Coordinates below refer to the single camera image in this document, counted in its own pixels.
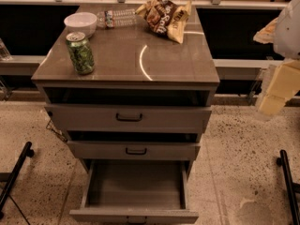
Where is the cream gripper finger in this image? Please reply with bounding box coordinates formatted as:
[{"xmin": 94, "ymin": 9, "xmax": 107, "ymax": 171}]
[
  {"xmin": 253, "ymin": 19, "xmax": 278, "ymax": 44},
  {"xmin": 258, "ymin": 59, "xmax": 300, "ymax": 116}
]

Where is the green soda can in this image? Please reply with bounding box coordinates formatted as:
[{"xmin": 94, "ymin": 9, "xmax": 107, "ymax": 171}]
[{"xmin": 66, "ymin": 32, "xmax": 94, "ymax": 75}]

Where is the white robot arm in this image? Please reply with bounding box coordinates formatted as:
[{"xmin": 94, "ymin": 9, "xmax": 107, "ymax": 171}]
[{"xmin": 253, "ymin": 0, "xmax": 300, "ymax": 120}]

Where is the grey drawer cabinet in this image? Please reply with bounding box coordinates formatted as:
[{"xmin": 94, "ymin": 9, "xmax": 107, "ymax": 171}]
[{"xmin": 31, "ymin": 3, "xmax": 221, "ymax": 176}]

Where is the grey open bottom drawer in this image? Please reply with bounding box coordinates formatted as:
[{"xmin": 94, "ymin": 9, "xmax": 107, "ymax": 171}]
[{"xmin": 70, "ymin": 160, "xmax": 199, "ymax": 225}]

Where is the grey top drawer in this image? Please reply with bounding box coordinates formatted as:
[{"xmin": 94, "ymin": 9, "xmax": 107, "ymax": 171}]
[{"xmin": 45, "ymin": 104, "xmax": 211, "ymax": 133}]

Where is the grey middle drawer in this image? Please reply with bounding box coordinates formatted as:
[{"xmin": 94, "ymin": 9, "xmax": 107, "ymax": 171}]
[{"xmin": 67, "ymin": 141, "xmax": 200, "ymax": 160}]

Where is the brown chip bag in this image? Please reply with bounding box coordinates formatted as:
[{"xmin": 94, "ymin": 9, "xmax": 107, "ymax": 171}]
[{"xmin": 135, "ymin": 0, "xmax": 191, "ymax": 44}]

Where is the black right base leg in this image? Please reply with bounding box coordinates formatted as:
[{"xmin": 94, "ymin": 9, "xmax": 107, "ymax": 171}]
[{"xmin": 277, "ymin": 150, "xmax": 300, "ymax": 225}]

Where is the black base leg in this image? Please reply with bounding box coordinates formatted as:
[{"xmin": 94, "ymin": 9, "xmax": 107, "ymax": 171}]
[
  {"xmin": 0, "ymin": 142, "xmax": 35, "ymax": 218},
  {"xmin": 277, "ymin": 150, "xmax": 300, "ymax": 225}
]

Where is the clear plastic water bottle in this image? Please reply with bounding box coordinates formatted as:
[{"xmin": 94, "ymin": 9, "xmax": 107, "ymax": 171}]
[{"xmin": 97, "ymin": 8, "xmax": 136, "ymax": 29}]

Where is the white bowl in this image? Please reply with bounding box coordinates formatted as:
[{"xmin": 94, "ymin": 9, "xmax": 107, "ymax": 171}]
[{"xmin": 64, "ymin": 12, "xmax": 98, "ymax": 38}]

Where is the black left base leg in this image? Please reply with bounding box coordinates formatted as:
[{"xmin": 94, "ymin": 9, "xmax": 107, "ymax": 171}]
[{"xmin": 0, "ymin": 142, "xmax": 35, "ymax": 218}]

